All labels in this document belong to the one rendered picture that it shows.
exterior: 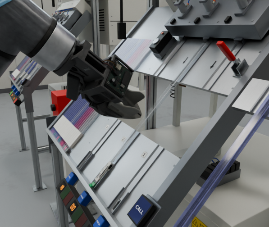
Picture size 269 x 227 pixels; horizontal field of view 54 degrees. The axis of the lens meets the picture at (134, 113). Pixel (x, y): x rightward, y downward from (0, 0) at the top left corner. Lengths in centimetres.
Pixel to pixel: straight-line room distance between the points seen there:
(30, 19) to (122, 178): 41
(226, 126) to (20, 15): 45
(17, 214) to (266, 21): 171
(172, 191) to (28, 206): 150
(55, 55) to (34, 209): 156
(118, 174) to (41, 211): 126
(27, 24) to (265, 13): 51
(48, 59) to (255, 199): 73
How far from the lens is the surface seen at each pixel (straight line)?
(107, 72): 46
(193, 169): 58
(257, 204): 91
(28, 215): 189
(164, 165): 60
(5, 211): 197
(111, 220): 60
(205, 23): 78
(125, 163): 68
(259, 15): 69
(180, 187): 58
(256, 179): 103
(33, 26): 43
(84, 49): 44
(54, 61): 45
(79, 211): 75
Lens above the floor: 112
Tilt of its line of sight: 18 degrees down
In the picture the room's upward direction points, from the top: straight up
